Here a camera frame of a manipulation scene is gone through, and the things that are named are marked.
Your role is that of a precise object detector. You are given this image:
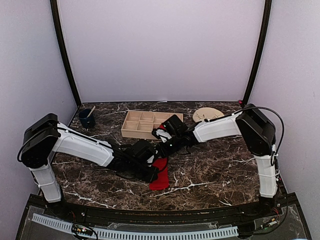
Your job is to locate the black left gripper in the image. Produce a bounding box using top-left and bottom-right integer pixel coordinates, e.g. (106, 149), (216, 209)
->
(127, 160), (160, 184)

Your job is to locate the red Santa face sock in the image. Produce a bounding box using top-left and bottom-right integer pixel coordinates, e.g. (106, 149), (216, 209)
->
(158, 124), (166, 131)

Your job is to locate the plain red sock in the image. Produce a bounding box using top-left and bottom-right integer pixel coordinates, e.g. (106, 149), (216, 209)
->
(149, 158), (169, 191)

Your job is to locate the wooden compartment tray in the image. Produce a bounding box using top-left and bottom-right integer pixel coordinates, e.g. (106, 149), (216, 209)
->
(121, 111), (184, 141)

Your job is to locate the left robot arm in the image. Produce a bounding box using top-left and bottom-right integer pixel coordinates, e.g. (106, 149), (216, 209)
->
(17, 113), (160, 218)

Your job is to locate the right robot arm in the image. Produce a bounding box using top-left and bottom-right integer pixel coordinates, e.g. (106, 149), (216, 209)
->
(152, 104), (279, 217)

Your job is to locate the cream painted ceramic plate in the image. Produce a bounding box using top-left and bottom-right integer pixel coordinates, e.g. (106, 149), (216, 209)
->
(192, 107), (224, 123)

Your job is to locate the dark blue cup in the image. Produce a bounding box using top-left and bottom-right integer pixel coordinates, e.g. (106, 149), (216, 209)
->
(78, 108), (96, 129)

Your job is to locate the wooden stick in cup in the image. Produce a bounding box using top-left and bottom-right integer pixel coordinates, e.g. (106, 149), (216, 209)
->
(86, 106), (96, 118)

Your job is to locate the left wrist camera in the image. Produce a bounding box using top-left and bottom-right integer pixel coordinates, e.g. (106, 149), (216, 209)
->
(146, 155), (158, 166)

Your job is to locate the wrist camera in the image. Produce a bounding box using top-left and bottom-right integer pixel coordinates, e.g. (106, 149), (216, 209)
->
(162, 114), (188, 137)
(146, 155), (158, 166)

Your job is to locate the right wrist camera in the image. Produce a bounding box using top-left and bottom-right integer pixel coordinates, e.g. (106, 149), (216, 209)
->
(162, 114), (188, 137)

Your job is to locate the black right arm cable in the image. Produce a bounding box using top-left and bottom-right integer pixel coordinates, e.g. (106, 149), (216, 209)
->
(204, 106), (285, 167)

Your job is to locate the white perforated cable duct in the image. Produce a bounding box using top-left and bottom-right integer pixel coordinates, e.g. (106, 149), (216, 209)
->
(31, 213), (239, 240)

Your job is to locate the black front rail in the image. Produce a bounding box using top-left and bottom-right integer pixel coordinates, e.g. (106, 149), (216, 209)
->
(29, 193), (296, 227)

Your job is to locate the left black frame post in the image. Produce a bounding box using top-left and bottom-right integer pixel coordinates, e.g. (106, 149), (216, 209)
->
(49, 0), (82, 108)

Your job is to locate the black frame post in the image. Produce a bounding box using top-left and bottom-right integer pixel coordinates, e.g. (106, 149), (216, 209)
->
(49, 0), (82, 108)
(242, 0), (273, 107)

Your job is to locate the right black frame post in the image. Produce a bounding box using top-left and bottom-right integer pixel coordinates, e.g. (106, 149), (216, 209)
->
(242, 0), (273, 107)

